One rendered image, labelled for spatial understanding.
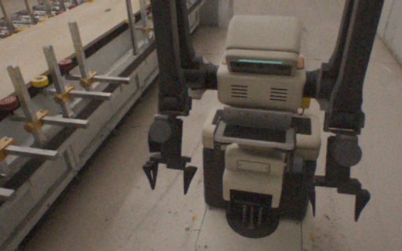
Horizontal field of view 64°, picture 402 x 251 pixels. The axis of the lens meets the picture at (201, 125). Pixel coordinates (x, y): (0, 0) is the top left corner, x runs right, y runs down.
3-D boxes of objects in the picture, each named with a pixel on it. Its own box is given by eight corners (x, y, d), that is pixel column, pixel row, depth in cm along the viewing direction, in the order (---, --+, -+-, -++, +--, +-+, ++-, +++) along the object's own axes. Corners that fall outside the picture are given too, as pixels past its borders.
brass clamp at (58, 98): (77, 93, 184) (75, 85, 181) (63, 104, 173) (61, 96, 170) (68, 93, 185) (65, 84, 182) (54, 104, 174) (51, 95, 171)
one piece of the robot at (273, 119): (219, 146, 124) (219, 96, 112) (292, 154, 118) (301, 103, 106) (210, 173, 111) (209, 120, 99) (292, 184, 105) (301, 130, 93)
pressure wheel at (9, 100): (3, 123, 160) (-6, 104, 153) (9, 116, 166) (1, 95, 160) (20, 122, 160) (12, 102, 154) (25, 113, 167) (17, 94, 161)
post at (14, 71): (49, 150, 167) (17, 63, 141) (45, 154, 164) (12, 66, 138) (43, 149, 168) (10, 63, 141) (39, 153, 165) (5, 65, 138)
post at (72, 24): (94, 95, 204) (76, 19, 178) (91, 98, 201) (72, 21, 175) (89, 95, 205) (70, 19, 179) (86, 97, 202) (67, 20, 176)
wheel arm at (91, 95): (112, 99, 176) (111, 92, 174) (109, 102, 173) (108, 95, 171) (43, 93, 185) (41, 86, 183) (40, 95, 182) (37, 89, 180)
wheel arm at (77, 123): (90, 127, 157) (88, 119, 154) (86, 130, 154) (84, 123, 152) (15, 118, 166) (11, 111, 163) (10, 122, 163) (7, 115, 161)
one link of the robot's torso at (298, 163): (238, 180, 155) (239, 138, 142) (298, 188, 149) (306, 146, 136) (229, 223, 134) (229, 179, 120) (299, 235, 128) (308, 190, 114)
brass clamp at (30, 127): (51, 119, 164) (49, 110, 162) (35, 134, 154) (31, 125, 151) (41, 118, 166) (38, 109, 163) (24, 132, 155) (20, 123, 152)
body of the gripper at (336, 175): (361, 192, 75) (363, 161, 74) (315, 188, 78) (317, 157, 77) (356, 185, 81) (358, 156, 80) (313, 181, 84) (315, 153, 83)
